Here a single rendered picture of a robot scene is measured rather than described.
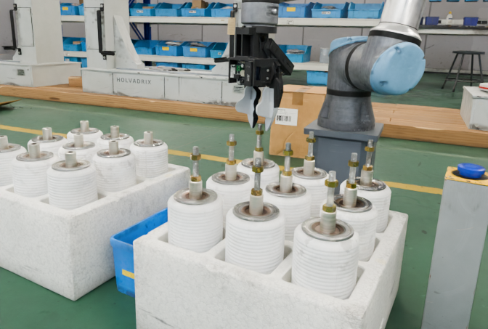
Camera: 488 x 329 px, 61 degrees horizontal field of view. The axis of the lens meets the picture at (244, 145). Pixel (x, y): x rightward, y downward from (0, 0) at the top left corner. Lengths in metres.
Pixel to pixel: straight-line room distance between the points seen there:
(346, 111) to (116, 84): 2.41
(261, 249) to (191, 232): 0.13
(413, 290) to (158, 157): 0.66
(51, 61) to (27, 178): 3.06
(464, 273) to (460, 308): 0.06
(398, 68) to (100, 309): 0.78
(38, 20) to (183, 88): 1.50
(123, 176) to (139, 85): 2.20
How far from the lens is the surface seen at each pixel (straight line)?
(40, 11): 3.96
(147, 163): 1.06
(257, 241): 0.64
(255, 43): 0.84
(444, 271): 0.80
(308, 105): 1.86
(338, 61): 1.09
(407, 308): 0.96
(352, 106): 1.09
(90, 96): 3.35
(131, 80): 3.19
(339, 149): 1.09
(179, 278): 0.71
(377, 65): 0.96
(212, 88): 2.84
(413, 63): 0.99
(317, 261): 0.61
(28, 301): 0.98
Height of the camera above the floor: 0.52
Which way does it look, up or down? 14 degrees down
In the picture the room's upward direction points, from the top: 2 degrees clockwise
